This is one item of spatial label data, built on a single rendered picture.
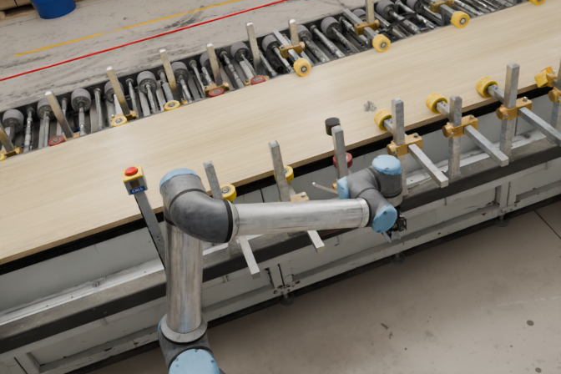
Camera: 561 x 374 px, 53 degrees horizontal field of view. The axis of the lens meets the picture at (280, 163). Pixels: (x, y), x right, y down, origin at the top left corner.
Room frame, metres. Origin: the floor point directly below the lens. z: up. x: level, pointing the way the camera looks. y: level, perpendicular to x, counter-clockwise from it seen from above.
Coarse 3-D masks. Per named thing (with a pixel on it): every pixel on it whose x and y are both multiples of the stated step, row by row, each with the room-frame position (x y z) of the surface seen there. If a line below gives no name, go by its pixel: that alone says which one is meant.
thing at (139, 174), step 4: (140, 164) 1.65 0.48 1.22; (136, 168) 1.63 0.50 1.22; (140, 168) 1.62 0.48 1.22; (124, 172) 1.62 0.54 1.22; (136, 172) 1.60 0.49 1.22; (140, 172) 1.60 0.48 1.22; (124, 176) 1.59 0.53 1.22; (128, 176) 1.59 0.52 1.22; (132, 176) 1.58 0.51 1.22; (136, 176) 1.58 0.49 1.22; (140, 176) 1.58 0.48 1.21; (144, 176) 1.63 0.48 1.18; (124, 180) 1.57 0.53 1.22; (128, 180) 1.57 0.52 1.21; (140, 180) 1.58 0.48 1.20; (144, 180) 1.58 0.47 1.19; (124, 184) 1.57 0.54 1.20; (128, 184) 1.57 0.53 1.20; (140, 184) 1.58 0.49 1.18; (144, 184) 1.58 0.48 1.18; (128, 188) 1.57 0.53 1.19; (128, 192) 1.57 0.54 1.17
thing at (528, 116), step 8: (488, 88) 2.06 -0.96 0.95; (496, 88) 2.04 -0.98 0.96; (496, 96) 2.01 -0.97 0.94; (520, 112) 1.85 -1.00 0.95; (528, 112) 1.83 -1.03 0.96; (528, 120) 1.80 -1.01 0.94; (536, 120) 1.76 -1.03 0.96; (536, 128) 1.75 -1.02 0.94; (544, 128) 1.71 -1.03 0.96; (552, 128) 1.70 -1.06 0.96; (552, 136) 1.66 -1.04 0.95; (560, 136) 1.64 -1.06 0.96; (560, 144) 1.62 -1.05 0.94
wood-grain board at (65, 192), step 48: (432, 48) 2.61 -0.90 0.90; (480, 48) 2.51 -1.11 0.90; (528, 48) 2.42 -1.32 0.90; (240, 96) 2.53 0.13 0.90; (288, 96) 2.44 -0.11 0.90; (336, 96) 2.34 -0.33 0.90; (384, 96) 2.26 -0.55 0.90; (480, 96) 2.10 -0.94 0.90; (96, 144) 2.36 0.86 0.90; (144, 144) 2.27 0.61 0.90; (192, 144) 2.19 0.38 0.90; (240, 144) 2.10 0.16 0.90; (288, 144) 2.03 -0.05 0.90; (0, 192) 2.12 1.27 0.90; (48, 192) 2.04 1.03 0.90; (96, 192) 1.97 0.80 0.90; (0, 240) 1.78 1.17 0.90; (48, 240) 1.72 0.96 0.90
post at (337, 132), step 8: (336, 128) 1.74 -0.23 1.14; (336, 136) 1.73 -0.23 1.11; (336, 144) 1.73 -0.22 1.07; (344, 144) 1.73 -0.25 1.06; (336, 152) 1.73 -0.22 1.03; (344, 152) 1.73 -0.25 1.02; (336, 160) 1.74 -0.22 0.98; (344, 160) 1.73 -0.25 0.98; (336, 168) 1.76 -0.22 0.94; (344, 168) 1.73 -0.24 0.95; (344, 176) 1.73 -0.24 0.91
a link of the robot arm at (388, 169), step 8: (376, 160) 1.43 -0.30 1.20; (384, 160) 1.42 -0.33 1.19; (392, 160) 1.42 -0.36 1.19; (376, 168) 1.40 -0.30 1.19; (384, 168) 1.38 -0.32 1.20; (392, 168) 1.38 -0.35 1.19; (400, 168) 1.39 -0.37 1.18; (384, 176) 1.37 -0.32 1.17; (392, 176) 1.37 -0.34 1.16; (400, 176) 1.39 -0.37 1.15; (384, 184) 1.36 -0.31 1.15; (392, 184) 1.37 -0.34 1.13; (400, 184) 1.38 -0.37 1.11; (384, 192) 1.38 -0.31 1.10; (392, 192) 1.37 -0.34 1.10; (400, 192) 1.38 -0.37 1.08
